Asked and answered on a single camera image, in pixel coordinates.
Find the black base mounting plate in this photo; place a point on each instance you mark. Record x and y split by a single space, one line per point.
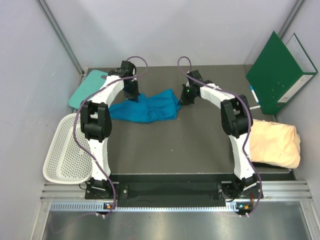
166 194

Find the teal cutting board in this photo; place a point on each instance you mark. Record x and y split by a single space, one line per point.
92 83

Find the white perforated plastic basket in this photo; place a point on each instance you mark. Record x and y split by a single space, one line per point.
66 163

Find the aluminium frame rail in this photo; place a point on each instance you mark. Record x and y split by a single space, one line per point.
45 8

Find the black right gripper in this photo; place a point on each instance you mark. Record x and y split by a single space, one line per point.
184 100

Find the grey slotted cable duct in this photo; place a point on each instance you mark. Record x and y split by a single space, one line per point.
105 207

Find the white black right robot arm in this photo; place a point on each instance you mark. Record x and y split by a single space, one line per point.
236 121

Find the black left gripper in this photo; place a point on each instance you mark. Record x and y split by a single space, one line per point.
133 96

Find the blue t shirt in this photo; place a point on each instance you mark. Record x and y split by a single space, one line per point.
160 107

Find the white blue marker pen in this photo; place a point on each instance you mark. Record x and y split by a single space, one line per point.
257 106

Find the green lever arch binder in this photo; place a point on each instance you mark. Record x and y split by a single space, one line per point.
280 72

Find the cream folded t shirt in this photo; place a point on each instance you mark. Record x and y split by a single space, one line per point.
275 144

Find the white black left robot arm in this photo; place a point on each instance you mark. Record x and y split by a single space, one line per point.
96 125

